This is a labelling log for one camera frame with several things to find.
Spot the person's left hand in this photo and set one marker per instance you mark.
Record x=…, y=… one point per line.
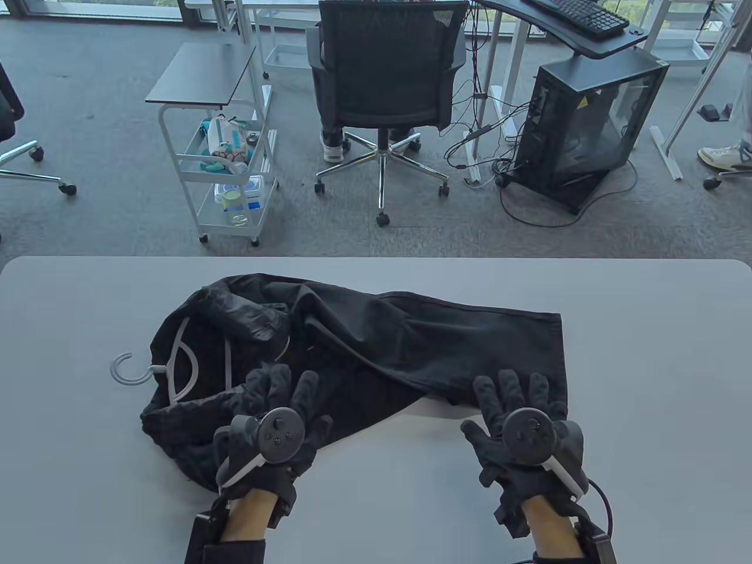
x=276, y=382

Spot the person's right hand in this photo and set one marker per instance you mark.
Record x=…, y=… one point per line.
x=487, y=452

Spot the black trousers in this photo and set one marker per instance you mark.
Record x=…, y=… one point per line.
x=382, y=341

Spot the gray hanger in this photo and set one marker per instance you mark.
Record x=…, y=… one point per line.
x=112, y=370

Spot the person's left forearm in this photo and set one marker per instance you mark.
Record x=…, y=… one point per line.
x=249, y=517

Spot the person's right forearm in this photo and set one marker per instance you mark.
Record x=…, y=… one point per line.
x=549, y=529

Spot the black round hand tracker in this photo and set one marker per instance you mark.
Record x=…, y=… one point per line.
x=529, y=437
x=281, y=435

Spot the green cup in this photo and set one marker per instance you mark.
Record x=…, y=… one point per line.
x=231, y=201

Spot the white rolling cart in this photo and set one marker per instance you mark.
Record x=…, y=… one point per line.
x=176, y=170

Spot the white plastic bottle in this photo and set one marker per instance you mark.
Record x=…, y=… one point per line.
x=216, y=134

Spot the black mesh office chair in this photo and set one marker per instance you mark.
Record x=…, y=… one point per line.
x=388, y=59

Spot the black computer tower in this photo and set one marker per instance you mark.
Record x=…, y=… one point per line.
x=587, y=117

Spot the chair caster base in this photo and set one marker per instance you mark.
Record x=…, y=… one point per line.
x=712, y=183

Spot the office chair chrome base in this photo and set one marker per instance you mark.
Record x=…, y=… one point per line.
x=12, y=111

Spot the white shelf cart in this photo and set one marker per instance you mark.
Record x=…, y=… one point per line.
x=681, y=50

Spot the black keyboard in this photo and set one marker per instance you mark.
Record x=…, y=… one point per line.
x=581, y=14

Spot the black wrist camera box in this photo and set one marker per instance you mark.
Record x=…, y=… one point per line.
x=599, y=546
x=202, y=537

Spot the dark side table white frame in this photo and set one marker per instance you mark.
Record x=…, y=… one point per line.
x=200, y=73

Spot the white frame desk leg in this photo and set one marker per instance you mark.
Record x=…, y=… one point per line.
x=667, y=150

